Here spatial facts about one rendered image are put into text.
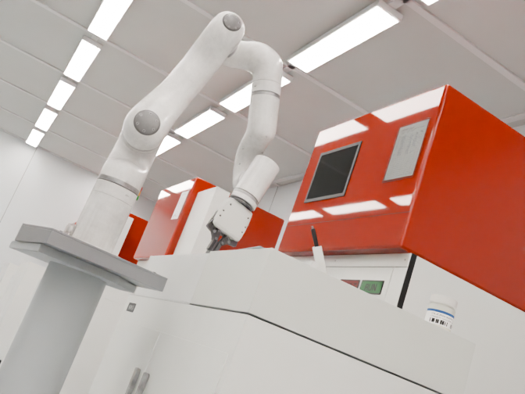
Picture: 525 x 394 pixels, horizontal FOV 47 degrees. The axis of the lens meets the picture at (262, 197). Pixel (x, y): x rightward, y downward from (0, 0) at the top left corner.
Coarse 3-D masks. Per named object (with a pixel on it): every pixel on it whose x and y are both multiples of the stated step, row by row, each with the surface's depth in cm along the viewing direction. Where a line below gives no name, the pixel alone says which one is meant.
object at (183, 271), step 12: (156, 264) 196; (168, 264) 185; (180, 264) 175; (192, 264) 166; (204, 264) 158; (168, 276) 180; (180, 276) 170; (192, 276) 162; (144, 288) 196; (168, 288) 175; (180, 288) 166; (192, 288) 158; (180, 300) 162
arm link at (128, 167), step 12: (120, 144) 174; (120, 156) 170; (132, 156) 172; (144, 156) 174; (108, 168) 164; (120, 168) 163; (132, 168) 164; (144, 168) 172; (108, 180) 162; (120, 180) 162; (132, 180) 164; (144, 180) 169
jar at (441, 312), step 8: (432, 296) 158; (440, 296) 156; (432, 304) 157; (440, 304) 156; (448, 304) 155; (456, 304) 157; (432, 312) 156; (440, 312) 155; (448, 312) 155; (432, 320) 155; (440, 320) 154; (448, 320) 155; (448, 328) 154
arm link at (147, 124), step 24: (216, 24) 172; (240, 24) 174; (192, 48) 176; (216, 48) 174; (192, 72) 173; (168, 96) 169; (192, 96) 175; (144, 120) 161; (168, 120) 165; (144, 144) 163
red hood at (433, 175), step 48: (432, 96) 207; (336, 144) 255; (384, 144) 221; (432, 144) 197; (480, 144) 207; (336, 192) 235; (384, 192) 207; (432, 192) 195; (480, 192) 205; (288, 240) 254; (336, 240) 221; (384, 240) 195; (432, 240) 193; (480, 240) 202; (480, 288) 201
